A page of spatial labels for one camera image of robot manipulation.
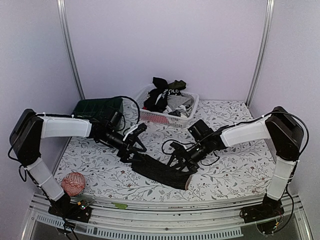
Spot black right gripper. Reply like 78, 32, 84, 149
165, 139, 211, 176

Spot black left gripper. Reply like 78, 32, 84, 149
102, 127, 148, 164

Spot black pinstriped underwear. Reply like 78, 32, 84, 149
131, 153, 192, 191

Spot black underwear in basket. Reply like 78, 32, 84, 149
143, 76, 187, 113

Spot grey underwear in basket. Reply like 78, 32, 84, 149
163, 95, 195, 118

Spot white plastic laundry basket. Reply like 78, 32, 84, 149
135, 85, 200, 128

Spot green compartment tray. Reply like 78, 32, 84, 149
72, 98, 123, 119

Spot floral patterned table mat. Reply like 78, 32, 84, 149
54, 100, 275, 203

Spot green tape scrap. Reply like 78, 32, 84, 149
112, 202, 128, 210

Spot red patterned bowl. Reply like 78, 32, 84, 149
60, 172, 86, 197

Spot left robot arm white sleeves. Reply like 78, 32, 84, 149
8, 107, 126, 201

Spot robot arm white sleeves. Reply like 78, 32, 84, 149
212, 106, 310, 201
8, 107, 126, 201

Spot right robot arm white sleeves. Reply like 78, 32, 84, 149
212, 106, 310, 201

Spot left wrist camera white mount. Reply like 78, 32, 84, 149
123, 123, 147, 141

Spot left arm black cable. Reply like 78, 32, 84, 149
117, 95, 141, 131

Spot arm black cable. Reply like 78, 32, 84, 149
117, 95, 141, 131
161, 139, 221, 167

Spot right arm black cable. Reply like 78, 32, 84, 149
161, 139, 221, 167

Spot aluminium front table rail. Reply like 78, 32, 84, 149
21, 194, 316, 240

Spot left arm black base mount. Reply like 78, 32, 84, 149
48, 192, 93, 223

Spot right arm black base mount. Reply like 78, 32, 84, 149
239, 195, 285, 223

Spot right aluminium frame post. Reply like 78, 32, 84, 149
245, 0, 275, 108

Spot aluminium frame post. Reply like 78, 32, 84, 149
245, 0, 275, 108
56, 0, 85, 100

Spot left aluminium frame post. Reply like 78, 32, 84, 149
56, 0, 85, 100

